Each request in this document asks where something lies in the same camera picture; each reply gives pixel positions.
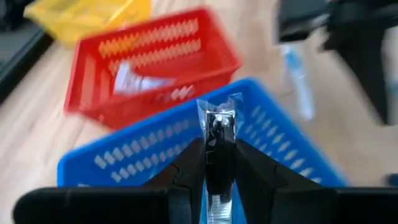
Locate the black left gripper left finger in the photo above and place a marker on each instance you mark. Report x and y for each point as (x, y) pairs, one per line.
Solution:
(183, 174)

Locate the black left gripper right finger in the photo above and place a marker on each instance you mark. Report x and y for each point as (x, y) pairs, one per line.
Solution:
(264, 180)

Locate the silver nail clipper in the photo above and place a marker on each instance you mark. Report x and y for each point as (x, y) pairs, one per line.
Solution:
(219, 124)

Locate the blue white toothbrush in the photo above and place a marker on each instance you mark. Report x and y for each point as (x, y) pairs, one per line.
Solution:
(300, 84)

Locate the small white toothpaste tube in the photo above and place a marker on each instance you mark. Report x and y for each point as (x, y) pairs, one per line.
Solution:
(133, 82)

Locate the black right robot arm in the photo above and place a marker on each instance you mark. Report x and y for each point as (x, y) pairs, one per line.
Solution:
(363, 46)

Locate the blue plastic basket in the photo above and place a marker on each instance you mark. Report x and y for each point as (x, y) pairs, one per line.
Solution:
(140, 146)

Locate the red plastic basket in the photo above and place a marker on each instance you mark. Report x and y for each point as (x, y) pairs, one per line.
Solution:
(155, 71)

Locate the yellow plastic basket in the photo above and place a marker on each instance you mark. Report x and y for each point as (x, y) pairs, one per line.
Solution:
(81, 15)

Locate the black table edge frame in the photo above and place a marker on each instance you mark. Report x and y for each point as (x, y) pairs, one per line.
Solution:
(18, 53)

